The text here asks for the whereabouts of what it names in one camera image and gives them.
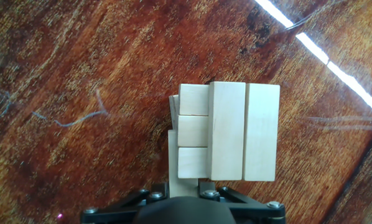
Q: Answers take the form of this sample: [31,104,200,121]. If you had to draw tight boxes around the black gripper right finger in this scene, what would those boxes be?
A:
[198,181,287,224]

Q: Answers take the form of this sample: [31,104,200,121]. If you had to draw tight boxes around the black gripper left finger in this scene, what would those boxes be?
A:
[80,182,169,224]

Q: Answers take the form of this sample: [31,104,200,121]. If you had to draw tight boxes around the pale wooden Jenga block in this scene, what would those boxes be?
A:
[177,146,209,180]
[167,129,200,199]
[177,114,210,148]
[206,81,247,182]
[168,94,180,131]
[178,83,210,116]
[242,83,281,182]

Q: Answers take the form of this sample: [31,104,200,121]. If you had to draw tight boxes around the dark red wooden board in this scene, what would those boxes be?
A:
[0,0,372,224]

